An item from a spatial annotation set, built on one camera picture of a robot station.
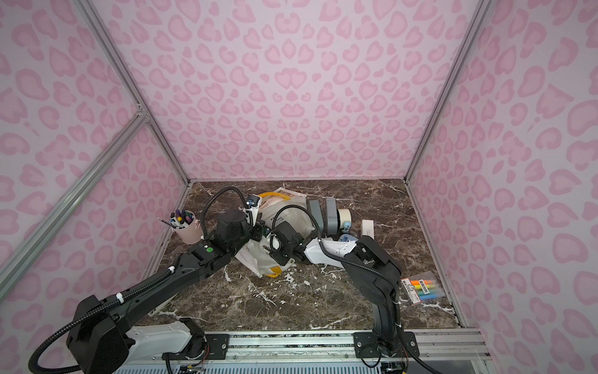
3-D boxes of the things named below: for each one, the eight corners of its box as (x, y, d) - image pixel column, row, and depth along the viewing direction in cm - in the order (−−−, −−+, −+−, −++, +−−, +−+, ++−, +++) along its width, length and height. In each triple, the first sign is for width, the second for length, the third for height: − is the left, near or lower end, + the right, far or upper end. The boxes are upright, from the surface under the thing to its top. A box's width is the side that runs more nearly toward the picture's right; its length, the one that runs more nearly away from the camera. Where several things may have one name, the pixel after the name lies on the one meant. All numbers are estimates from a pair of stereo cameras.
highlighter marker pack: (412, 305, 83) (415, 303, 81) (400, 281, 89) (401, 278, 87) (442, 296, 85) (445, 294, 83) (427, 273, 91) (430, 270, 89)
